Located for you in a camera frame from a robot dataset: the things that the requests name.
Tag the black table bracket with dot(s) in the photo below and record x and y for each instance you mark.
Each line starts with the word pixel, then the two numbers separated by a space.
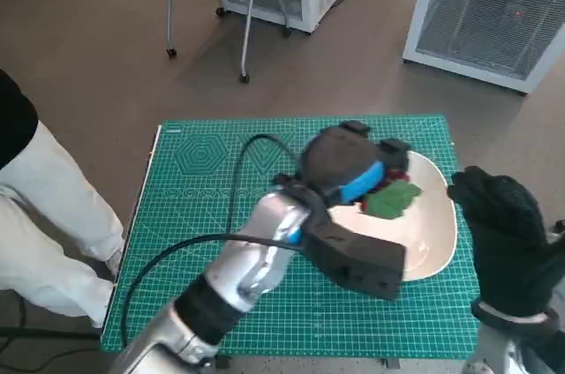
pixel 391 364
pixel 223 362

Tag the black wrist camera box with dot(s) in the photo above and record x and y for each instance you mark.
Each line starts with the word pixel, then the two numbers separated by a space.
pixel 547 356
pixel 362 259

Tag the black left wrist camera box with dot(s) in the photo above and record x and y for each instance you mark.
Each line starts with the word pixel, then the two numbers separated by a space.
pixel 362 259

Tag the black left hand blue tape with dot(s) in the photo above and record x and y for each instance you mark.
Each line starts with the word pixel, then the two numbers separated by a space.
pixel 340 158

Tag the white square plate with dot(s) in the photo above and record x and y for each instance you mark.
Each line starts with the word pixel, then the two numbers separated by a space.
pixel 424 241

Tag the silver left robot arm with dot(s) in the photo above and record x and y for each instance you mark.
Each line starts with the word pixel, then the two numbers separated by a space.
pixel 247 268

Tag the red toy grape bunch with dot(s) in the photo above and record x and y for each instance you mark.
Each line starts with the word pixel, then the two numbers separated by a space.
pixel 393 199

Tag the black gloved right hand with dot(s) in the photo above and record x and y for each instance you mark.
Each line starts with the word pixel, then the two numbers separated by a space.
pixel 507 237

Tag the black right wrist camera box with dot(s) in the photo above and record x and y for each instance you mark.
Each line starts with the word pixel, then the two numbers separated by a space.
pixel 547 356

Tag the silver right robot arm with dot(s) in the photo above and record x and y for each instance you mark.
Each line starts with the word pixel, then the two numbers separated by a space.
pixel 512 320

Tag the white cabinet with mesh panel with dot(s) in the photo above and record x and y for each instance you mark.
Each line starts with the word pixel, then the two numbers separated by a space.
pixel 476 21

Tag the green cutting mat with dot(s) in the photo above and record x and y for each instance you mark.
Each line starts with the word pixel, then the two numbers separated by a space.
pixel 198 197

